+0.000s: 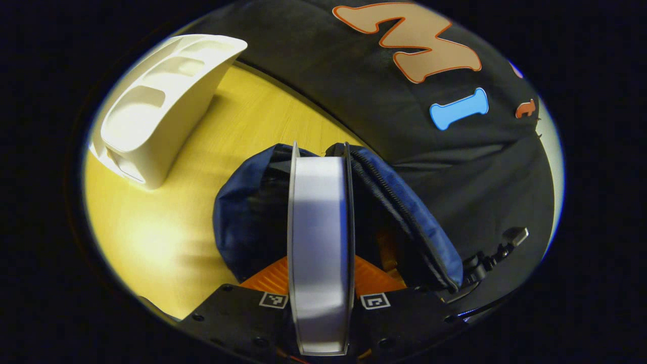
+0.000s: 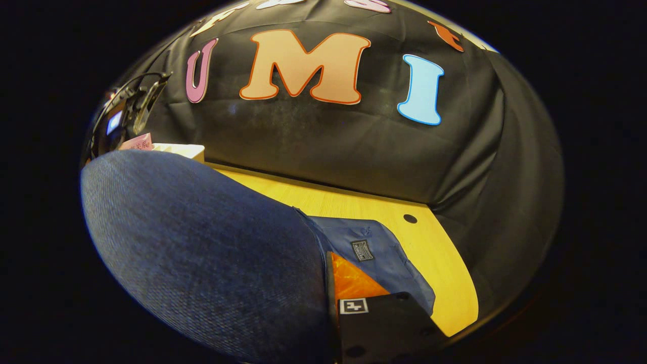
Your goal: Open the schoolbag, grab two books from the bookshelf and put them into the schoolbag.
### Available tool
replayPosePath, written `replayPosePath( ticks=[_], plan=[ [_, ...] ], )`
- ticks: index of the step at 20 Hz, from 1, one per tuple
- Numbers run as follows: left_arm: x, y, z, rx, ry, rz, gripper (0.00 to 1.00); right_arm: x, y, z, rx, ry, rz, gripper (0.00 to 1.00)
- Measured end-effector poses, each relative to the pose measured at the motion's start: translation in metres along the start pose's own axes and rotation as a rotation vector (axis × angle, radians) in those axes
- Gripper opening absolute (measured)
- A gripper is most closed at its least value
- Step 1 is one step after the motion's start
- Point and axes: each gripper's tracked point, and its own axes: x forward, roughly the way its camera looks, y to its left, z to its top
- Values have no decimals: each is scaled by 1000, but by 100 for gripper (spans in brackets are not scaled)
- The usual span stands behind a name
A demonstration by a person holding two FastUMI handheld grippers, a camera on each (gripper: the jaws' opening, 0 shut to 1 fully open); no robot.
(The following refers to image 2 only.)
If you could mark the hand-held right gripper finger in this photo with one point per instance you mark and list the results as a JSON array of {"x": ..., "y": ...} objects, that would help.
[{"x": 384, "y": 328}]

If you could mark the pink book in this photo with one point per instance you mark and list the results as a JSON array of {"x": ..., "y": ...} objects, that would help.
[{"x": 137, "y": 143}]

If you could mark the white bookshelf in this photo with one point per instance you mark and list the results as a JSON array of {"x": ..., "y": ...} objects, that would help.
[{"x": 179, "y": 151}]

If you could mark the blue schoolbag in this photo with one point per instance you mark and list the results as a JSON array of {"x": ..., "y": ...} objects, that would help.
[{"x": 202, "y": 253}]

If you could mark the black backdrop cloth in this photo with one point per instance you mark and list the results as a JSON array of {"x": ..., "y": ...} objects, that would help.
[{"x": 354, "y": 146}]

